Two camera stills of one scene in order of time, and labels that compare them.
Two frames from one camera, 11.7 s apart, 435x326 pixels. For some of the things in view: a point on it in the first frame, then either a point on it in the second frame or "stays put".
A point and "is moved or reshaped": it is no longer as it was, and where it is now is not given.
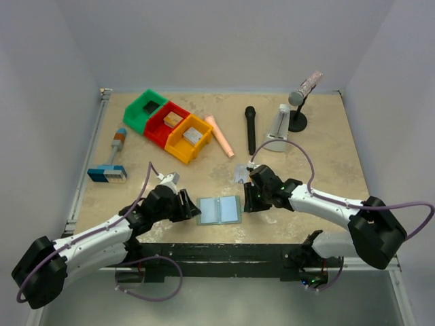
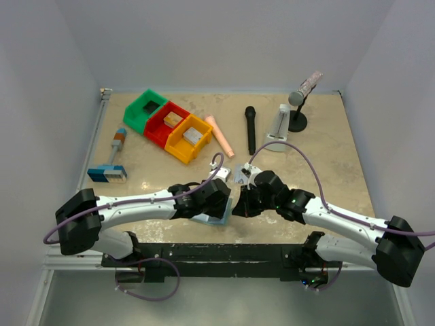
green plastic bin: x=145 y=104 stays put
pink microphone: x=219 y=136 stays put
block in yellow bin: x=192 y=135 stays put
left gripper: x=185 y=211 to x=219 y=210
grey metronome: x=279 y=130 stays put
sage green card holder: x=219 y=210 is moved or reshaped
